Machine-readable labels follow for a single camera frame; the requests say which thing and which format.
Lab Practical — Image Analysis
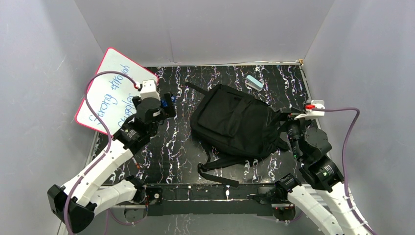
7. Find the orange marker pen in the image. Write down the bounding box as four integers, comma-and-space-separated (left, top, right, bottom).
132, 157, 140, 169

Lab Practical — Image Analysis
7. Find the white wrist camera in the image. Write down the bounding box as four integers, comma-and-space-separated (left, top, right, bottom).
294, 100, 325, 120
139, 79, 161, 101

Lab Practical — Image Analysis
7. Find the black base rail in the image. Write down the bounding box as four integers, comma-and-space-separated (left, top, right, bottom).
115, 183, 296, 223

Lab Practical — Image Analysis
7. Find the light blue eraser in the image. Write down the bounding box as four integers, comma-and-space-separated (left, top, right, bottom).
245, 75, 264, 92

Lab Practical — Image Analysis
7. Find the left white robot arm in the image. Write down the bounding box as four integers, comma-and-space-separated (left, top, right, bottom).
47, 93, 176, 235

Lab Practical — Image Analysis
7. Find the black student backpack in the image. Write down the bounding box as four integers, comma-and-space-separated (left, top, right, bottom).
186, 82, 290, 187

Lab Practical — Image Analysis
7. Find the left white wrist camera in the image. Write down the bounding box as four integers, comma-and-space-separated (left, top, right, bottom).
139, 79, 161, 101

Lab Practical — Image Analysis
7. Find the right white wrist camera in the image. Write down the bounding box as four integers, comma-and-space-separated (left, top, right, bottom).
294, 100, 325, 120

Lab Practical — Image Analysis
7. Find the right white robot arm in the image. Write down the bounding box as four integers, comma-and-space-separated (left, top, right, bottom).
275, 112, 375, 235

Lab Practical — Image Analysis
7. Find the pink-framed whiteboard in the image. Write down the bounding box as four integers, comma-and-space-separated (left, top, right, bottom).
75, 47, 159, 134

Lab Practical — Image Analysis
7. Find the blue stapler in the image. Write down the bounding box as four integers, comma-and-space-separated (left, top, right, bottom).
161, 95, 176, 107

